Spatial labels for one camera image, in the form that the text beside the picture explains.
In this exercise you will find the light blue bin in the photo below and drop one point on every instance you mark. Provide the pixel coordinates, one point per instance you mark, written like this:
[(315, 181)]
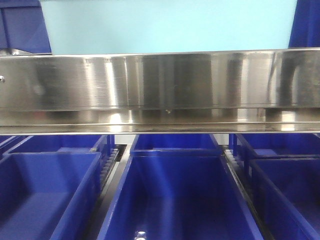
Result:
[(161, 26)]

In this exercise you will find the blue bin rear centre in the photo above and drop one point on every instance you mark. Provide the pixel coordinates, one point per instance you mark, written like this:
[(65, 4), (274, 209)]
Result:
[(153, 144)]

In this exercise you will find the blue bin front centre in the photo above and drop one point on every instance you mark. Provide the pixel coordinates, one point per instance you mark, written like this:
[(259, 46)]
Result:
[(178, 198)]

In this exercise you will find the blue bin rear left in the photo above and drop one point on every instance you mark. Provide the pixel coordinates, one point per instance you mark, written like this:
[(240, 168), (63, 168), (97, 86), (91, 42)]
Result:
[(64, 143)]

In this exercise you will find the blue bin rear right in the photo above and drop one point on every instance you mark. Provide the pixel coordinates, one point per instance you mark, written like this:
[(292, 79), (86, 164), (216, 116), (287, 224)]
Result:
[(274, 145)]

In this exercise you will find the blue bin front left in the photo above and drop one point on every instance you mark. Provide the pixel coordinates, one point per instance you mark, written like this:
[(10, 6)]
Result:
[(47, 196)]

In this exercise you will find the blue bin front right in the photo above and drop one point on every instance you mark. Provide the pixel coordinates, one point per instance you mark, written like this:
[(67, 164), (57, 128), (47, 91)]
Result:
[(286, 195)]

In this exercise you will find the blue bin upper left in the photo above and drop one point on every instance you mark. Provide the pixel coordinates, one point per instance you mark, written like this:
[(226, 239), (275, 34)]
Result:
[(22, 26)]

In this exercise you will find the blue bin upper right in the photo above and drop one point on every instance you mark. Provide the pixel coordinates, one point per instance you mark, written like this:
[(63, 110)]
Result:
[(305, 31)]

